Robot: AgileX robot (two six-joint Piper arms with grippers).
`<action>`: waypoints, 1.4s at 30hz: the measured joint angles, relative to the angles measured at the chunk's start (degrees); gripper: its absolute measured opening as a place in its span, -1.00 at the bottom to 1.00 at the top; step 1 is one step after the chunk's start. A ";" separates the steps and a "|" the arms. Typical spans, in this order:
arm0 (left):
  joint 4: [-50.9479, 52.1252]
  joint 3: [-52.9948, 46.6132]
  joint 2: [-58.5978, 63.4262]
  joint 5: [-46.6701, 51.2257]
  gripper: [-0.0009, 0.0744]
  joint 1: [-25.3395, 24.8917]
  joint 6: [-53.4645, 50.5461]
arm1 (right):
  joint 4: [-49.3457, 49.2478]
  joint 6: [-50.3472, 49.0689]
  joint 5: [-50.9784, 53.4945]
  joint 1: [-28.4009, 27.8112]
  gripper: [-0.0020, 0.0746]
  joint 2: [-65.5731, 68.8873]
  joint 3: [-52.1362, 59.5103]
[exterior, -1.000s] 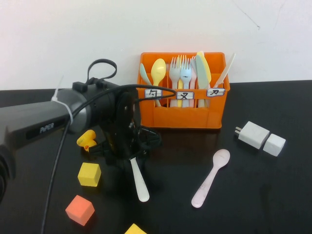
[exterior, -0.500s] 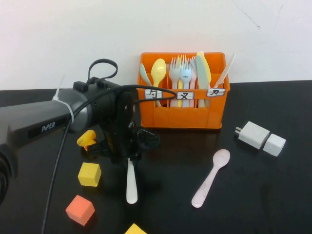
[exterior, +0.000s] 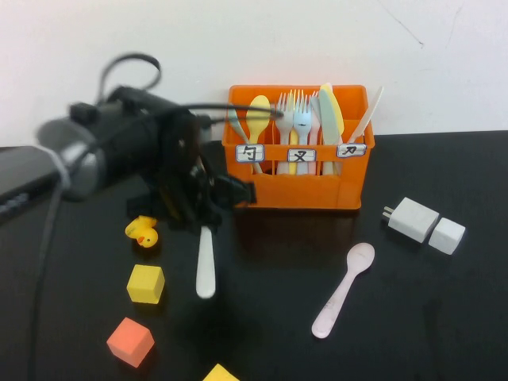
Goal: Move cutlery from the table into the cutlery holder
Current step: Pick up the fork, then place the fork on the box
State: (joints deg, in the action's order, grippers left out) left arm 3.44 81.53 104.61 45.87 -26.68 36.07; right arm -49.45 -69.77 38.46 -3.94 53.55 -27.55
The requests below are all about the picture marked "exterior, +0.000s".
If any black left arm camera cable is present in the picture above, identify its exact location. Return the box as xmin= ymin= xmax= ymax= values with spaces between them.
xmin=97 ymin=52 xmax=285 ymax=132

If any white plastic fork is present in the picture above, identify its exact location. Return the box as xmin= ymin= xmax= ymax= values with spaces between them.
xmin=195 ymin=226 xmax=217 ymax=299

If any grey plastic fork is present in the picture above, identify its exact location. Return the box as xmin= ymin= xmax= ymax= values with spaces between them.
xmin=275 ymin=92 xmax=294 ymax=175

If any yellow plastic spoon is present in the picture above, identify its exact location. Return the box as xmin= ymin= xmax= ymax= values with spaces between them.
xmin=245 ymin=95 xmax=272 ymax=146

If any pale pink plastic spoon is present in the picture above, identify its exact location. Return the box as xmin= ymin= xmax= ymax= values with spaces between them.
xmin=311 ymin=242 xmax=376 ymax=340

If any yellow plastic knife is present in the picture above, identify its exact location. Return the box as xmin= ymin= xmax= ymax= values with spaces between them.
xmin=321 ymin=83 xmax=346 ymax=146

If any dark left arm power cable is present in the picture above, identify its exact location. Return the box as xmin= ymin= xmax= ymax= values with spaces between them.
xmin=31 ymin=184 xmax=67 ymax=381

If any yellow foam cube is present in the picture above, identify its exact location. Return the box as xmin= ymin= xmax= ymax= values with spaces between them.
xmin=126 ymin=264 xmax=166 ymax=306
xmin=202 ymin=363 xmax=241 ymax=381

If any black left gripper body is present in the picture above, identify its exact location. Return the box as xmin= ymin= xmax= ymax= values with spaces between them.
xmin=126 ymin=113 xmax=223 ymax=229

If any light blue plastic fork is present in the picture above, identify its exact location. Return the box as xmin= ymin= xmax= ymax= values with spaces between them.
xmin=293 ymin=98 xmax=314 ymax=175

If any grey-green plastic knife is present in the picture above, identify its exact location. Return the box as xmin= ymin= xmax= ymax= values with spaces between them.
xmin=318 ymin=88 xmax=339 ymax=175

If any orange plastic cutlery holder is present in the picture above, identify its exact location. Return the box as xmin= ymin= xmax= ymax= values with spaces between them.
xmin=221 ymin=84 xmax=376 ymax=210

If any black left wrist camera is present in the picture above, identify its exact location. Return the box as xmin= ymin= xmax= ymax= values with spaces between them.
xmin=214 ymin=174 xmax=256 ymax=210

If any pale teal plastic spoon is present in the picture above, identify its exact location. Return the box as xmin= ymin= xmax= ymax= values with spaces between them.
xmin=227 ymin=102 xmax=264 ymax=175

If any yellow rubber duck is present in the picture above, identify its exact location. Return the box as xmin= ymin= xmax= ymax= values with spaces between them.
xmin=125 ymin=215 xmax=159 ymax=249

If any yellow plastic fork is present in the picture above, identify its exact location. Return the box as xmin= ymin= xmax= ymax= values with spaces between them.
xmin=288 ymin=89 xmax=307 ymax=175

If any white power adapter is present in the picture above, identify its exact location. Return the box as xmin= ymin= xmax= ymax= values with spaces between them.
xmin=382 ymin=197 xmax=441 ymax=244

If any paper label for knives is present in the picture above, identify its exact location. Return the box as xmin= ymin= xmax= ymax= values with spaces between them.
xmin=337 ymin=143 xmax=368 ymax=159

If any paper label for forks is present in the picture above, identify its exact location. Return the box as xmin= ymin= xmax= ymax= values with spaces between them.
xmin=287 ymin=148 xmax=318 ymax=164

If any paper label for spoons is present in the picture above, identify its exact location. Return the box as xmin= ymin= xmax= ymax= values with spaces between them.
xmin=236 ymin=144 xmax=266 ymax=164

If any white plastic knife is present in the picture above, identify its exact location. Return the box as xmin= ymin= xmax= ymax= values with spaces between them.
xmin=347 ymin=86 xmax=386 ymax=145

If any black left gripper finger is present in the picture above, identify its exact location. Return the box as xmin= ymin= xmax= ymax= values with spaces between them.
xmin=185 ymin=208 xmax=206 ymax=234
xmin=204 ymin=212 xmax=223 ymax=238

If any orange foam cube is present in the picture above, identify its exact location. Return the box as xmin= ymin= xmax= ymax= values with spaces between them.
xmin=106 ymin=317 xmax=156 ymax=369

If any pale pink plastic fork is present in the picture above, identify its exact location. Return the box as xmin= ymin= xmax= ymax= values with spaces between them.
xmin=308 ymin=90 xmax=322 ymax=175

